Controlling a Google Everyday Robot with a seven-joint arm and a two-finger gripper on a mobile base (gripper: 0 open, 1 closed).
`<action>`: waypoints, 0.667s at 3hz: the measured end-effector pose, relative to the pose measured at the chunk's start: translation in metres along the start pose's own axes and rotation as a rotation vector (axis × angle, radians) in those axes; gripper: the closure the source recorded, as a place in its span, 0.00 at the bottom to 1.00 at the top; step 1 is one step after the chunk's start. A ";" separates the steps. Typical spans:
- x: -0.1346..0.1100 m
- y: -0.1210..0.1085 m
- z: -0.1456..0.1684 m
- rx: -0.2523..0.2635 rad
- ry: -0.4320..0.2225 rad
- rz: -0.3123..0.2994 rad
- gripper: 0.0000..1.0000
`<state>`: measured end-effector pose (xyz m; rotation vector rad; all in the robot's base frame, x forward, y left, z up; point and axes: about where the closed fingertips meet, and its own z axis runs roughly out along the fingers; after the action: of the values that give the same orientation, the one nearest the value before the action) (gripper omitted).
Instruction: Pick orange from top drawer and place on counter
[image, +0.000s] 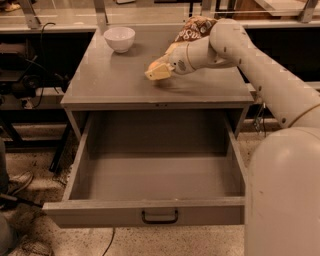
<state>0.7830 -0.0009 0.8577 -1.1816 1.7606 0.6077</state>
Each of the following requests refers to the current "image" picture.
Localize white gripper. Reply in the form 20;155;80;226
145;36;234;81

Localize orange fruit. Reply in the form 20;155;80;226
148;60;164;70

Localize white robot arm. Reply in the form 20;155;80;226
145;16;320;256

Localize grey cabinet counter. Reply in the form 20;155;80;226
61;24;253;132

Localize open grey top drawer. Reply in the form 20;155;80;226
43;110;245;228

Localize white ceramic bowl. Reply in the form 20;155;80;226
103;27;136;53

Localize brown chip bag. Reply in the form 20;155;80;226
166;16;217;54

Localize dark equipment under bench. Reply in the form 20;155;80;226
0;40;69;109

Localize person's shoe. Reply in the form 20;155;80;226
7;171;33;195

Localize black cable with adapter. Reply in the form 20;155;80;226
253;96;268;138

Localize black drawer handle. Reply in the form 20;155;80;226
141;210;179;225

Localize black cable under drawer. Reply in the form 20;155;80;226
101;227;117;256

